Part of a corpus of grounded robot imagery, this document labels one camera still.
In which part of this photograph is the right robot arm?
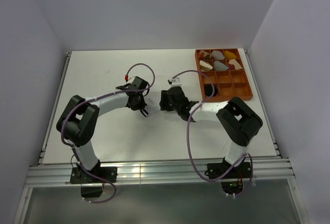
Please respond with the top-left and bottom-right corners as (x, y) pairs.
(159, 86), (263, 182)

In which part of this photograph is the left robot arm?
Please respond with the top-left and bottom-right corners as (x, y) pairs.
(56, 76), (151, 182)

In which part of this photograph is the white brown rolled sock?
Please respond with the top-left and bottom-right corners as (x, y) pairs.
(199, 60), (213, 72)

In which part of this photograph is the brown orange rolled sock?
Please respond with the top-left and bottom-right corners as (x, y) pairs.
(198, 50), (212, 60)

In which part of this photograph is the grey teal rolled sock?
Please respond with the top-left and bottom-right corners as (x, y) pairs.
(213, 60), (229, 71)

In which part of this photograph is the orange compartment tray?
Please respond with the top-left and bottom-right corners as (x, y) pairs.
(194, 48), (253, 102)

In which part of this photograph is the grey white rolled sock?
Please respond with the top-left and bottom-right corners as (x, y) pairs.
(211, 50), (225, 60)

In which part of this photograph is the pink maroon rolled sock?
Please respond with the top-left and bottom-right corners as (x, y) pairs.
(228, 59), (243, 71)

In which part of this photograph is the yellow rolled sock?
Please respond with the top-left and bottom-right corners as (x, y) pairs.
(224, 51), (237, 60)

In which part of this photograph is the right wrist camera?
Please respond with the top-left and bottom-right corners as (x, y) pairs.
(168, 77), (182, 88)

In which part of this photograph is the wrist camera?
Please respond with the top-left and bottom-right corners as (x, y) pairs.
(168, 77), (182, 88)
(125, 74), (137, 84)

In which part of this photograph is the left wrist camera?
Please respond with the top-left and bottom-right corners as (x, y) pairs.
(125, 74), (137, 84)

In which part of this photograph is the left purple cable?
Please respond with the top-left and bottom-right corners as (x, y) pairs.
(60, 63), (156, 204)

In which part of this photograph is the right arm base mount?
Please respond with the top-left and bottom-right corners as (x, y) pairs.
(203, 162), (255, 181)

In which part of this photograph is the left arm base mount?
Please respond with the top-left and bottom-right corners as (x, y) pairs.
(70, 167), (118, 184)

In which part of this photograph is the aluminium front rail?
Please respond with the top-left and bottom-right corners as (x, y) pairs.
(24, 157), (295, 188)

